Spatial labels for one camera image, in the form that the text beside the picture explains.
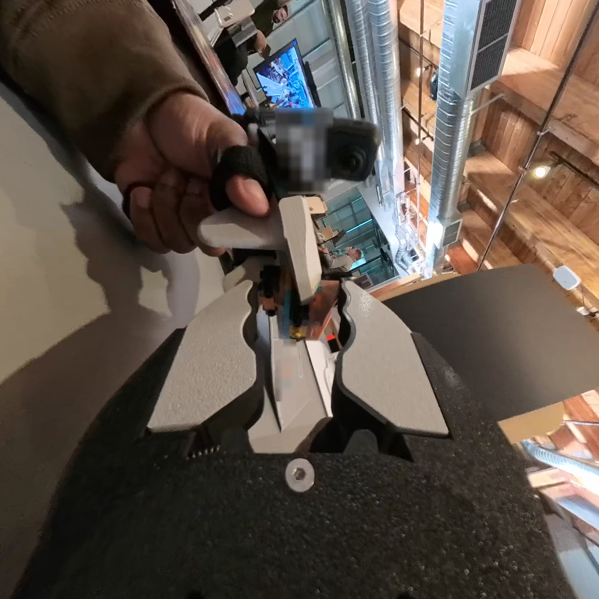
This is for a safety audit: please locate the ribbed silver vented duct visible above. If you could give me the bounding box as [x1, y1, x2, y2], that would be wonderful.
[427, 0, 521, 246]

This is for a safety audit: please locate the rounded plywood panel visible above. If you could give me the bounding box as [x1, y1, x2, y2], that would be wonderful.
[370, 263, 599, 446]

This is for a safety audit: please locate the person's left hand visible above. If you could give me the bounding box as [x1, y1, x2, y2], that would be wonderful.
[114, 100, 273, 256]

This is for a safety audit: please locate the black monitor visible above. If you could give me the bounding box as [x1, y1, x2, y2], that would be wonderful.
[253, 38, 323, 111]

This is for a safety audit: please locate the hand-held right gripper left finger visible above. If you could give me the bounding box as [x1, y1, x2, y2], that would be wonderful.
[146, 281, 259, 433]

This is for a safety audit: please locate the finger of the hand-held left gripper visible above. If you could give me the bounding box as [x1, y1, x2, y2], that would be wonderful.
[279, 196, 324, 306]
[224, 265, 258, 294]

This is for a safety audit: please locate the grey instruction booklet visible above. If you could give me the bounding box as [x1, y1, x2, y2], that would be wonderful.
[268, 323, 329, 432]

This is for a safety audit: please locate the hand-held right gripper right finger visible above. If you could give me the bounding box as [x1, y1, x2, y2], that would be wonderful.
[336, 280, 451, 438]

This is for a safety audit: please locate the multicoloured toy brick model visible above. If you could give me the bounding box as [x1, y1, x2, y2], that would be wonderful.
[260, 264, 341, 341]

